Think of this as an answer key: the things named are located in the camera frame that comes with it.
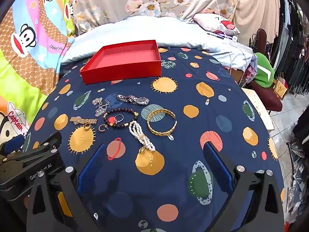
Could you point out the silver wristwatch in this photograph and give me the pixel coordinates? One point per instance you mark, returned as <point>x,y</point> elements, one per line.
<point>141,100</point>

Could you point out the gold hoop earring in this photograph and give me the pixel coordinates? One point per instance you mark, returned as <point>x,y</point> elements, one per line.
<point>101,128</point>

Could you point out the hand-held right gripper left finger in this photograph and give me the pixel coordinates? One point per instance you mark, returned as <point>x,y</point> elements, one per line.
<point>93,166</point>

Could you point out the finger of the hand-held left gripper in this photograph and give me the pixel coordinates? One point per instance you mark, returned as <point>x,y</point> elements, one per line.
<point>45,145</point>
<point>13,143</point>

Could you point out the gold bangle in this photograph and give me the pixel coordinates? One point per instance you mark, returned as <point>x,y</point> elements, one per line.
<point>159,112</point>

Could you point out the beige hanging garment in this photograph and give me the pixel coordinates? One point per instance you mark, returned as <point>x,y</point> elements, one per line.
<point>258,9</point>

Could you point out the navy planet print bedsheet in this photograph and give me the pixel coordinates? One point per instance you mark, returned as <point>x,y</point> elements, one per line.
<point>181,125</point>

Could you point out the white wooden board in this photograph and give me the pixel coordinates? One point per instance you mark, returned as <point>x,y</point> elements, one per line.
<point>258,108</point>

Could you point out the red cardboard box tray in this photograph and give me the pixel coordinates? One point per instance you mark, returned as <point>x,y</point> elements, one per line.
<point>120,75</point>

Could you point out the black metal chair back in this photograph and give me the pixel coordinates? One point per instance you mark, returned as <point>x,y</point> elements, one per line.
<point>260,37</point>

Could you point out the cardboard box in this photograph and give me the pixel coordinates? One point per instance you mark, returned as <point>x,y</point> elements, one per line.
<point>280,88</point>

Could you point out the gold watch band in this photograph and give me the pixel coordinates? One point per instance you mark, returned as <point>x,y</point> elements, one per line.
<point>82,120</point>

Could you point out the pink white face pillow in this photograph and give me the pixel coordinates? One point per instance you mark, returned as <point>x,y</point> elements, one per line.
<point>217,21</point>

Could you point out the pile of plastic-wrapped packets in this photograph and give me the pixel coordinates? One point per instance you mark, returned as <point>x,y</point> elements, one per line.
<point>299,164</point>

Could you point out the cartoon monkey blanket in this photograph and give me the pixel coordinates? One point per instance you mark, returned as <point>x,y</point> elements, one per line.
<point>29,65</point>

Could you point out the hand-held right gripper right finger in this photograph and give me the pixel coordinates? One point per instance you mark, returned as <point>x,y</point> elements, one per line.
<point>217,168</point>

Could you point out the grey floral sheet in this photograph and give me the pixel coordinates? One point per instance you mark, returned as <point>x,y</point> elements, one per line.
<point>115,2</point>

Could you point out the rack of hanging clothes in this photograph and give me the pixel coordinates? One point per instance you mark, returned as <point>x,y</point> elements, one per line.
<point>294,53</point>

